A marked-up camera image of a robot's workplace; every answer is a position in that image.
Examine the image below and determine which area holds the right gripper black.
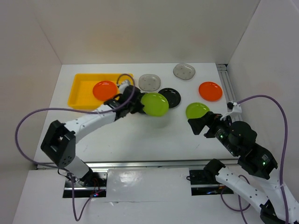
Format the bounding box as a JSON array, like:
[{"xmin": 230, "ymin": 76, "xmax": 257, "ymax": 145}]
[{"xmin": 186, "ymin": 109, "xmax": 238, "ymax": 155}]

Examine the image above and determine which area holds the green plate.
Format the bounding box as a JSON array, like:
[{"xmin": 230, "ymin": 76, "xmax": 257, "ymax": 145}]
[
  {"xmin": 141, "ymin": 93, "xmax": 169, "ymax": 117},
  {"xmin": 185, "ymin": 102, "xmax": 210, "ymax": 119}
]

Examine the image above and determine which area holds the green plate front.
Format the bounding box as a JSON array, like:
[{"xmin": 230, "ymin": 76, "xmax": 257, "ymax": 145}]
[{"xmin": 141, "ymin": 93, "xmax": 169, "ymax": 117}]

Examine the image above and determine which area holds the orange plate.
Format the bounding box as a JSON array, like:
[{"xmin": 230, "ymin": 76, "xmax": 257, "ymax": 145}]
[
  {"xmin": 93, "ymin": 80, "xmax": 118, "ymax": 101},
  {"xmin": 198, "ymin": 82, "xmax": 223, "ymax": 102}
]

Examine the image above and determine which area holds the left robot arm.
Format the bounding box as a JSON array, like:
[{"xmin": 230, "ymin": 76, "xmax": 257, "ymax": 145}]
[{"xmin": 41, "ymin": 85, "xmax": 145, "ymax": 186}]

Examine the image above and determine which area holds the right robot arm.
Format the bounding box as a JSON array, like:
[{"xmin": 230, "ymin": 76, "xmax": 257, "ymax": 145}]
[{"xmin": 188, "ymin": 112, "xmax": 299, "ymax": 224}]

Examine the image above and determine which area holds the grey translucent plate left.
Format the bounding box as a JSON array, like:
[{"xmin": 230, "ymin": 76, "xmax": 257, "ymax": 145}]
[{"xmin": 138, "ymin": 74, "xmax": 161, "ymax": 91}]

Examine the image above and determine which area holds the grey translucent plate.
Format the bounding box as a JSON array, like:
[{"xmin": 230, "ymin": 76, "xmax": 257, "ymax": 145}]
[
  {"xmin": 173, "ymin": 63, "xmax": 196, "ymax": 80},
  {"xmin": 138, "ymin": 74, "xmax": 161, "ymax": 91}
]

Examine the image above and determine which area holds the black plate right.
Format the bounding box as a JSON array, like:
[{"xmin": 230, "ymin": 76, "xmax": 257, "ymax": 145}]
[{"xmin": 158, "ymin": 88, "xmax": 181, "ymax": 109}]

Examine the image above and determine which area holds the grey translucent plate right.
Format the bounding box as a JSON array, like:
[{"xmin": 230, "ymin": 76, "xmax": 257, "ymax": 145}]
[{"xmin": 173, "ymin": 63, "xmax": 196, "ymax": 80}]

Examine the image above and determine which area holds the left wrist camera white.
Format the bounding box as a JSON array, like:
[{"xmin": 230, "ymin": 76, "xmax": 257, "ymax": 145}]
[{"xmin": 117, "ymin": 79, "xmax": 131, "ymax": 92}]

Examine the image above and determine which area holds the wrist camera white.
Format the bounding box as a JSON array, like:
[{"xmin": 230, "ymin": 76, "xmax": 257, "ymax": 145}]
[
  {"xmin": 117, "ymin": 79, "xmax": 131, "ymax": 92},
  {"xmin": 220, "ymin": 101, "xmax": 242, "ymax": 120}
]

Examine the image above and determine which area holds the aluminium rail front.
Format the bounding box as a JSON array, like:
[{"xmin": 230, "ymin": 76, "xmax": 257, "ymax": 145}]
[{"xmin": 36, "ymin": 159, "xmax": 239, "ymax": 170}]

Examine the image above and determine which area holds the aluminium rail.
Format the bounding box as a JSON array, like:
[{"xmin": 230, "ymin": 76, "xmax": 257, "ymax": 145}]
[
  {"xmin": 216, "ymin": 64, "xmax": 242, "ymax": 122},
  {"xmin": 36, "ymin": 159, "xmax": 239, "ymax": 170}
]

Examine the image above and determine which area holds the aluminium rail right side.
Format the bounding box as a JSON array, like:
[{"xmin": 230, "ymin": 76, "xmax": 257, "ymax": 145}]
[{"xmin": 216, "ymin": 64, "xmax": 242, "ymax": 122}]

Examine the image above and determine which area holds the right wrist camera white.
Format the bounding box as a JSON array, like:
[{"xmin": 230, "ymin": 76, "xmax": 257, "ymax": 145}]
[{"xmin": 220, "ymin": 101, "xmax": 242, "ymax": 120}]

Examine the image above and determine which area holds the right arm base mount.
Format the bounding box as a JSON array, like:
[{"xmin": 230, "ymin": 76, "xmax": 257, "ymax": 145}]
[{"xmin": 186, "ymin": 170, "xmax": 233, "ymax": 196}]

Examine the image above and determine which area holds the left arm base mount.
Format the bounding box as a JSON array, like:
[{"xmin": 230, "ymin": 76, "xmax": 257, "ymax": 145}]
[{"xmin": 57, "ymin": 169, "xmax": 108, "ymax": 198}]

